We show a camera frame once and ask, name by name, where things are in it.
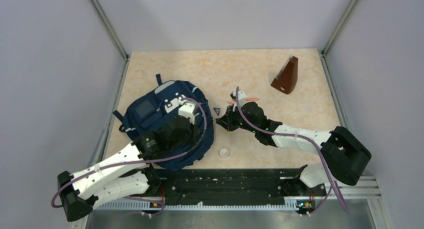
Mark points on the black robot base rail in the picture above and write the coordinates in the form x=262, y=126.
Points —
x=228, y=187

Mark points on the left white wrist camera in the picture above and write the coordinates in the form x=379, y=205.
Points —
x=188, y=110

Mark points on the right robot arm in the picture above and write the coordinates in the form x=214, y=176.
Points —
x=342, y=156

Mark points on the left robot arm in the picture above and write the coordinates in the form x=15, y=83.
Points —
x=79, y=193

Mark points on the navy blue student backpack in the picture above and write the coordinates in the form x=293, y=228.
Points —
x=152, y=124

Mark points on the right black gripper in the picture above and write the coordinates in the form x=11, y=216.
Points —
x=228, y=120

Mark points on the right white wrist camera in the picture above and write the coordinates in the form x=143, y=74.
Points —
x=239, y=97

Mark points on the brown wooden metronome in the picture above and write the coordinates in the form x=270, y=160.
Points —
x=287, y=77

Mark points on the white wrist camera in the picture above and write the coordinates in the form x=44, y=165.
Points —
x=188, y=110
x=239, y=97

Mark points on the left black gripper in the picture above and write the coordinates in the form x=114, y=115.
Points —
x=194, y=131

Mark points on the blue triangular eraser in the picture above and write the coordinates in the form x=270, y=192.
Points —
x=217, y=110

